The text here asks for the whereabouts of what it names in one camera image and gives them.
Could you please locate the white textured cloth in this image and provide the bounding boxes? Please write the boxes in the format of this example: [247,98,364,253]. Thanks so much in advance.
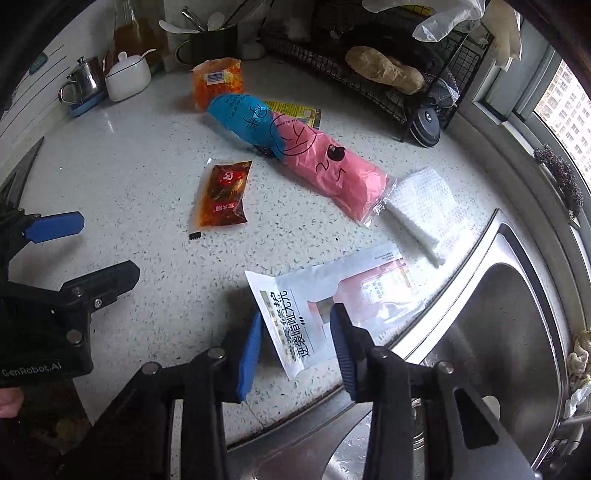
[383,167,476,268]

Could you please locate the black wire rack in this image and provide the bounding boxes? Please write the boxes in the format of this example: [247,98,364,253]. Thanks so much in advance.
[261,0,492,144]

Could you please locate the white printed packet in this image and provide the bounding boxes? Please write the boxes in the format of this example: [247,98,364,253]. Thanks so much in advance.
[245,242,428,381]

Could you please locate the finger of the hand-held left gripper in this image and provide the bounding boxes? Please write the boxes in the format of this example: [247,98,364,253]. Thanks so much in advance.
[0,203,85,282]
[55,260,140,344]

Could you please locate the steel faucet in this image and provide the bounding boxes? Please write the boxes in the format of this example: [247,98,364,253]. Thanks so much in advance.
[554,406,588,462]

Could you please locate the black round disc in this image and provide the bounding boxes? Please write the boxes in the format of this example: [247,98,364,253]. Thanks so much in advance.
[410,106,443,148]

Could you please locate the dark bristly scrubber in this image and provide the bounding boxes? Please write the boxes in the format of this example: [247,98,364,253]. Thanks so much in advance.
[533,144,585,220]

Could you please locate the pink and blue bag roll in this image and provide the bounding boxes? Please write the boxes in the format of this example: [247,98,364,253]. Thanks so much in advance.
[206,93,398,228]

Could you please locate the dirty beige rag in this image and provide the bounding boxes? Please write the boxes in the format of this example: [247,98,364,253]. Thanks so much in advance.
[566,328,591,398]

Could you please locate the dark wooden chopsticks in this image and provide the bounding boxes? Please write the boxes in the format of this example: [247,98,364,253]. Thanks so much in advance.
[226,0,259,26]

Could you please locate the yellow foil packet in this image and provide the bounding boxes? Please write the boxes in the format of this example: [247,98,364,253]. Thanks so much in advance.
[263,100,322,129]

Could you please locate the beige rubber glove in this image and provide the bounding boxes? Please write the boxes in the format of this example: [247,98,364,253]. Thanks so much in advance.
[480,0,522,72]

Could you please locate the orange snack packet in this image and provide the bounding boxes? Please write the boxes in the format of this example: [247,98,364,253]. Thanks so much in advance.
[192,58,245,112]

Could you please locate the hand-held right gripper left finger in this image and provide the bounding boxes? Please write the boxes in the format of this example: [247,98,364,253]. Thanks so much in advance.
[60,310,265,480]

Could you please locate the person's left hand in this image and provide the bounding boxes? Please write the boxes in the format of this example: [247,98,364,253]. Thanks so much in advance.
[0,387,24,418]

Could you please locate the white rubber gloves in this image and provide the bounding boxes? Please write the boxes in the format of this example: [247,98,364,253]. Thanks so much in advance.
[362,0,485,43]

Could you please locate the white lidded sugar bowl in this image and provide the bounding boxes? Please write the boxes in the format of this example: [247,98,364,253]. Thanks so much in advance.
[105,48,158,102]

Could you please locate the window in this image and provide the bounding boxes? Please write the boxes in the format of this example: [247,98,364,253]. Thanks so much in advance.
[480,44,591,195]

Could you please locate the dark utensil mug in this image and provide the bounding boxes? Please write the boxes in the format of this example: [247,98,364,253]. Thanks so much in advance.
[175,23,241,70]

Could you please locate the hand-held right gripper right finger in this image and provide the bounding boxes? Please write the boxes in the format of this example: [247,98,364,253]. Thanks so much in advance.
[329,302,539,480]

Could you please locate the blue tray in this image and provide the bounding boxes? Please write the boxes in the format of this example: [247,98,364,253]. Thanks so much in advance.
[69,90,109,117]

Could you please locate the glass oil bottle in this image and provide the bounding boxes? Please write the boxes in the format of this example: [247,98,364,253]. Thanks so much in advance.
[108,0,169,75]

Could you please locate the small steel teapot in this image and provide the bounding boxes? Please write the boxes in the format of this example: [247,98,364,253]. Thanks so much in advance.
[58,56,106,104]

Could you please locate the red sauce packet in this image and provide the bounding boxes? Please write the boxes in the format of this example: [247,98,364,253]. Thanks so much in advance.
[189,159,254,240]

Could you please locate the ginger root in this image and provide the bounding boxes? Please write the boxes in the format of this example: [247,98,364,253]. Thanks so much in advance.
[345,45,424,94]

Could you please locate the stainless steel sink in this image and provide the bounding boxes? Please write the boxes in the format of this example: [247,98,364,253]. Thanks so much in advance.
[226,210,591,480]

